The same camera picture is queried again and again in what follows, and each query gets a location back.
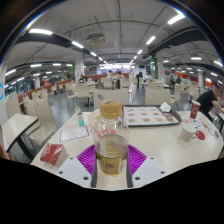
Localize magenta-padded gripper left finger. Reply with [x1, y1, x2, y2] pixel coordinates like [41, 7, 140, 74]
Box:
[54, 144, 98, 190]

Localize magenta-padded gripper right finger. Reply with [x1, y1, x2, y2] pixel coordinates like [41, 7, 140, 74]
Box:
[125, 144, 168, 190]

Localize clear bottle with yellow cap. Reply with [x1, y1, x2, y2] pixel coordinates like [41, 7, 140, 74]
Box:
[92, 99, 130, 178]

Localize red paper packet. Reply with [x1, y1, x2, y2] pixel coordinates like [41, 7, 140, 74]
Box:
[39, 143, 65, 167]

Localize white printed card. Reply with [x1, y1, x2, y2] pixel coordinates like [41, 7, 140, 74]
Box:
[58, 125, 91, 144]

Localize small teal sanitizer bottle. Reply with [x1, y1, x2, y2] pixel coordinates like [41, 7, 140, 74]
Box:
[75, 109, 86, 128]

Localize brown food tray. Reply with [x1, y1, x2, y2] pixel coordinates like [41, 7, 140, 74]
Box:
[121, 104, 183, 128]

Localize beige canteen chairs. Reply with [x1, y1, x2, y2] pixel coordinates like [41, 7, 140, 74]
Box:
[4, 76, 188, 148]

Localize white crumpled napkin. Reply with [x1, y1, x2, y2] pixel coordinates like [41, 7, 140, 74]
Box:
[159, 101, 172, 113]

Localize colourful printed leaflet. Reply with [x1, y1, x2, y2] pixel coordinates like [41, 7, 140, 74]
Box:
[182, 117, 209, 131]

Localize white table with dark edge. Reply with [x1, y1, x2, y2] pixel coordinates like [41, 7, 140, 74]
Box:
[1, 113, 39, 158]

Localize red paper cup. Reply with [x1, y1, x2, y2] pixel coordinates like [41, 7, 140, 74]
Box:
[189, 99, 202, 120]

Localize ceiling air conditioner unit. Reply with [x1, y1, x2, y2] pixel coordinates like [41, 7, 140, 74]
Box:
[85, 32, 107, 46]

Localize ceiling lights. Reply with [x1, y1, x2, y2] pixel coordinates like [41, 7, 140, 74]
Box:
[3, 13, 224, 88]

